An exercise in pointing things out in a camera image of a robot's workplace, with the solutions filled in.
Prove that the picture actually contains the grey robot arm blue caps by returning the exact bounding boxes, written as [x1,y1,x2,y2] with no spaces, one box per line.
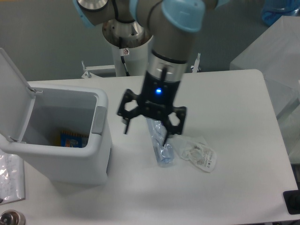
[73,0,225,138]

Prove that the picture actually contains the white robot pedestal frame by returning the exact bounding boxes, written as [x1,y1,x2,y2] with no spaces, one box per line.
[81,48,202,79]

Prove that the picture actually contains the round metal connector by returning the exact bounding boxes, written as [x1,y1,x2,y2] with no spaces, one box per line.
[0,210,26,225]

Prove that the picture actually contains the crumpled clear plastic wrapper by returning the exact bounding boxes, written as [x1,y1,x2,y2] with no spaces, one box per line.
[171,136,217,173]

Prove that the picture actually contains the blue snack packet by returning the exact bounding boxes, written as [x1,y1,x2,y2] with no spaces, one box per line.
[60,131,89,148]

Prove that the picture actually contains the crushed clear plastic bottle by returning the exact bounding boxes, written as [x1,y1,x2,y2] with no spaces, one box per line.
[146,118,174,167]

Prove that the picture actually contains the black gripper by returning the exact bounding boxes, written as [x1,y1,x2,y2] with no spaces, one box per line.
[117,70,187,143]

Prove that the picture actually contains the black device at table edge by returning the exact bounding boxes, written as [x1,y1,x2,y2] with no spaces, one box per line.
[283,190,300,215]

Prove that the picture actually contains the blue water jug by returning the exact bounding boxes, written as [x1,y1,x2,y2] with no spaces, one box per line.
[261,0,300,27]

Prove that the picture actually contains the white push-lid trash can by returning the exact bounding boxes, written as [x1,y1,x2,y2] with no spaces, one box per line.
[0,50,112,185]

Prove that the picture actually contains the clear bag with papers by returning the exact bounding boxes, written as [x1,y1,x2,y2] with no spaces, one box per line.
[0,151,25,205]

